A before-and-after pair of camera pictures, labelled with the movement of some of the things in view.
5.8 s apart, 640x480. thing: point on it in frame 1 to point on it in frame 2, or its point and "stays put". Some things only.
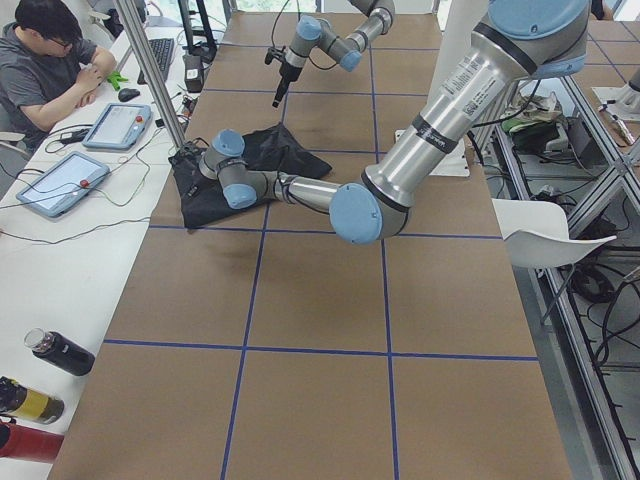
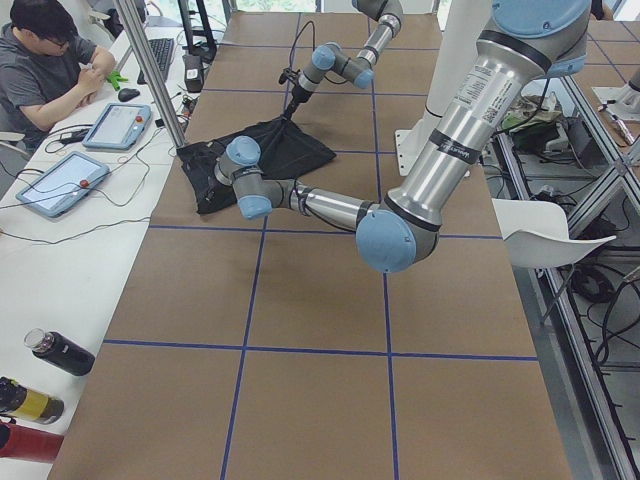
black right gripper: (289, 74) to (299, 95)
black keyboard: (162, 50) stays put
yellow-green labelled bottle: (17, 400) stays put
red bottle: (19, 441) stays put
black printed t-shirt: (199, 196) to (284, 148)
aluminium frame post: (126, 11) stays put
